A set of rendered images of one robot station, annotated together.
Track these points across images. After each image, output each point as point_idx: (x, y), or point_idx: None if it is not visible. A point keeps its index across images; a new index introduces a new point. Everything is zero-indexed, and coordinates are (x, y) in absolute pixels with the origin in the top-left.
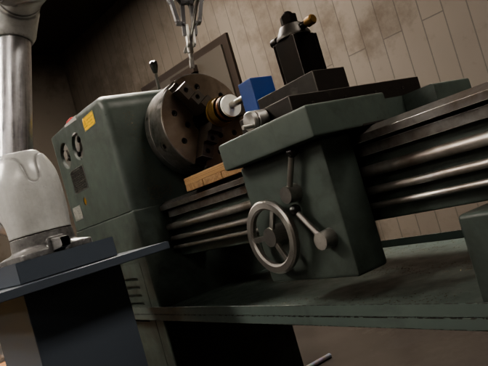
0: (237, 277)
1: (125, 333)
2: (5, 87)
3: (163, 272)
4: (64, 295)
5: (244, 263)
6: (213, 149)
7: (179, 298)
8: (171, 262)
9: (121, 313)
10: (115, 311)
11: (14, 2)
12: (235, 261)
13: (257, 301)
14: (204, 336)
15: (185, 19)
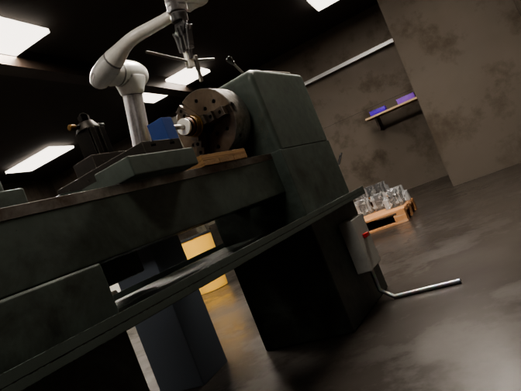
0: (274, 227)
1: (153, 273)
2: (129, 127)
3: (223, 224)
4: None
5: (279, 217)
6: (204, 150)
7: (235, 241)
8: (227, 218)
9: (150, 263)
10: (146, 261)
11: (103, 87)
12: (272, 215)
13: (177, 272)
14: (254, 267)
15: (182, 49)
